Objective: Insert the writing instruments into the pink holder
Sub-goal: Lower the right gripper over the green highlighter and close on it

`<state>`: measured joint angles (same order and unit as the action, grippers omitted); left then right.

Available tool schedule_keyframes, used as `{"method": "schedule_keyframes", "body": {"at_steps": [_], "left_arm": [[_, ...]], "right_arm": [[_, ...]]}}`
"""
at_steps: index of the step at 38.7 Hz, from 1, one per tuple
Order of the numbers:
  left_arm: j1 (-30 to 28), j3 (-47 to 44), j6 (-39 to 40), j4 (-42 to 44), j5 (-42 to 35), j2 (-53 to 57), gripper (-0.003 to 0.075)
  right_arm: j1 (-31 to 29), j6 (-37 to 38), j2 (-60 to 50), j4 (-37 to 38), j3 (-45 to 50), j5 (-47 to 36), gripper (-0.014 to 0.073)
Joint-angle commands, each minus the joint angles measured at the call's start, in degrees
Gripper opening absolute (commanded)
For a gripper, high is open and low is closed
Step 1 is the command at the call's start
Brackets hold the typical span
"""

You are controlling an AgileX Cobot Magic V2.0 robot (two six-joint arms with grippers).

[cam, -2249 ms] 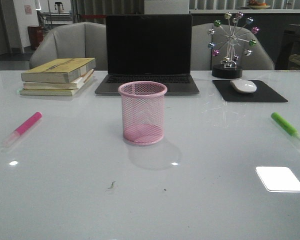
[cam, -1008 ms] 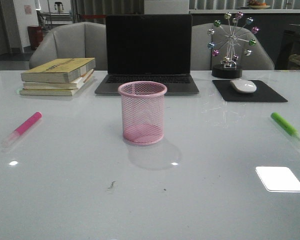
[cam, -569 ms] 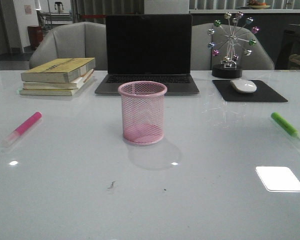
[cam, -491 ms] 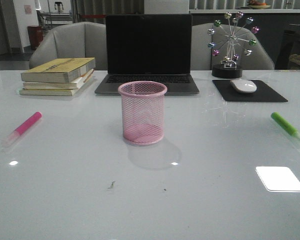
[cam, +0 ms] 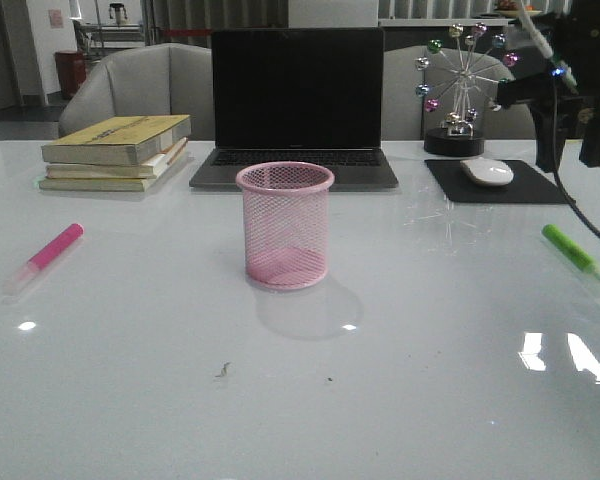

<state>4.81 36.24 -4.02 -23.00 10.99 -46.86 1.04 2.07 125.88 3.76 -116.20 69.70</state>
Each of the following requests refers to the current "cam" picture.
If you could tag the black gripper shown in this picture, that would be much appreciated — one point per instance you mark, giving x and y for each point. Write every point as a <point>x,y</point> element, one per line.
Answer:
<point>569,44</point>

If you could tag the green highlighter pen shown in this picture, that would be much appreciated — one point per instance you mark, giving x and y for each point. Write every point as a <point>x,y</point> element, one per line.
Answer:
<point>572,251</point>

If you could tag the pink highlighter pen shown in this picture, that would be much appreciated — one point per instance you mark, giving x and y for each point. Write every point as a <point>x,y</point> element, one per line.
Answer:
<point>33,267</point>

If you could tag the pink mesh pen holder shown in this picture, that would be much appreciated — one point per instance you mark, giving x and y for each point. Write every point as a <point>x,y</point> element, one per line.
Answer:
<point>285,219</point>

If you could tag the black mouse pad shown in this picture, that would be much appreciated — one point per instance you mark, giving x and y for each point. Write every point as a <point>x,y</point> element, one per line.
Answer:
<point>527,187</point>

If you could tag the white computer mouse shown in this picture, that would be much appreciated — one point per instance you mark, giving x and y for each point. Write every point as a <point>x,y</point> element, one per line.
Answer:
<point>487,172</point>

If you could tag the ferris wheel desk ornament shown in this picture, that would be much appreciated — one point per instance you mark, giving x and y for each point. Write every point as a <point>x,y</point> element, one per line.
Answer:
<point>458,86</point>

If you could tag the fruit bowl on counter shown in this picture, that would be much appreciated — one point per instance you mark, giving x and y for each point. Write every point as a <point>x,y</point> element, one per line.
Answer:
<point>509,8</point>

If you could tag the grey right chair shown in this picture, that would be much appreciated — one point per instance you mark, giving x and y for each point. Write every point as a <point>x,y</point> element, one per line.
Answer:
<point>416,98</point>

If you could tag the grey chair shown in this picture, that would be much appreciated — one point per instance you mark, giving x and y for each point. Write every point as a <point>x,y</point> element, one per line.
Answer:
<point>162,79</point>
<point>416,98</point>

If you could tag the grey open laptop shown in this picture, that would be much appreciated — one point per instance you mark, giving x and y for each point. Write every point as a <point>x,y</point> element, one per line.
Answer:
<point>298,94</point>

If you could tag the grey left chair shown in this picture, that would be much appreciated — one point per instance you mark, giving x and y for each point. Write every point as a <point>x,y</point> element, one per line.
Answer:
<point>162,79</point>

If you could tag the middle cream book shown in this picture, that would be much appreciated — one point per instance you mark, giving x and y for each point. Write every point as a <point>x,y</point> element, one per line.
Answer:
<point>150,169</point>

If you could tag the top yellow book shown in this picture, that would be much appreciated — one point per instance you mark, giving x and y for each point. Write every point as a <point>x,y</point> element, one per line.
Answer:
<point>123,140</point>

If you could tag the red trash bin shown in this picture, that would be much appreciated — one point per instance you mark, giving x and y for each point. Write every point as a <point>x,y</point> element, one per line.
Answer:
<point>71,71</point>

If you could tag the bottom pale book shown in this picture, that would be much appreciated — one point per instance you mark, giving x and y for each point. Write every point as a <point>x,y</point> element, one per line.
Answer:
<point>109,184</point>

